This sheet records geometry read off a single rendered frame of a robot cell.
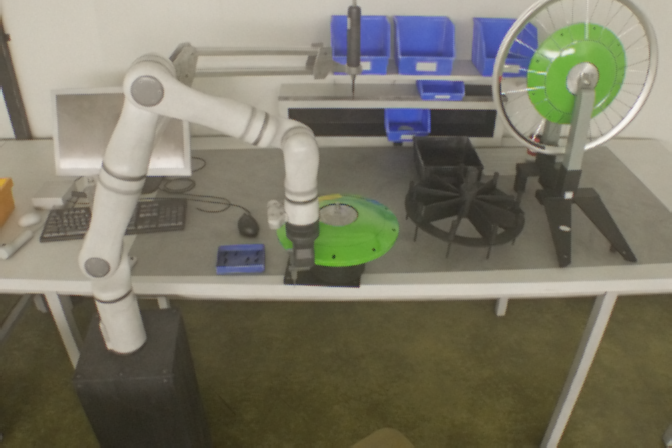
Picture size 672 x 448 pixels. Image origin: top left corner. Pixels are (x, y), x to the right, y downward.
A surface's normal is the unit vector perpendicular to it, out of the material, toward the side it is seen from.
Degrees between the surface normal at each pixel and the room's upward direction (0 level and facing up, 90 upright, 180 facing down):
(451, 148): 87
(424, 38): 90
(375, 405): 0
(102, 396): 90
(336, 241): 17
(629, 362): 0
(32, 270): 0
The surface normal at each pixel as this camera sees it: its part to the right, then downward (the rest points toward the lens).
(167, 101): 0.24, 0.54
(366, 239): 0.21, -0.66
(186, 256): 0.00, -0.86
